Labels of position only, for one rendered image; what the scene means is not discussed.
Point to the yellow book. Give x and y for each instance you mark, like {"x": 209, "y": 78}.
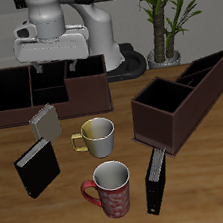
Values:
{"x": 47, "y": 124}

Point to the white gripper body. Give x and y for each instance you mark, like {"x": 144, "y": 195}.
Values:
{"x": 53, "y": 48}

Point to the red patterned mug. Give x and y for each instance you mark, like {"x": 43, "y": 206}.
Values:
{"x": 114, "y": 199}

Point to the green pot plant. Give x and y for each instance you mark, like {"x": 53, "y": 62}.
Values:
{"x": 158, "y": 25}

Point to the flat black base plate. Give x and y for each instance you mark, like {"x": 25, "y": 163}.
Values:
{"x": 136, "y": 64}

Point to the dark brown desk caddy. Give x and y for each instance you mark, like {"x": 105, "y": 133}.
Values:
{"x": 89, "y": 93}
{"x": 185, "y": 116}

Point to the black book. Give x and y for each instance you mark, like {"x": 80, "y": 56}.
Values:
{"x": 39, "y": 169}
{"x": 155, "y": 191}

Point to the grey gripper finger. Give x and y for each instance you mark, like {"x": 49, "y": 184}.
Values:
{"x": 73, "y": 65}
{"x": 39, "y": 68}

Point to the yellow and white mug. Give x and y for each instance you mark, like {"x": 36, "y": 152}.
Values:
{"x": 99, "y": 142}

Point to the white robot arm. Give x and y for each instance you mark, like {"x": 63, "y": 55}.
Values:
{"x": 97, "y": 28}

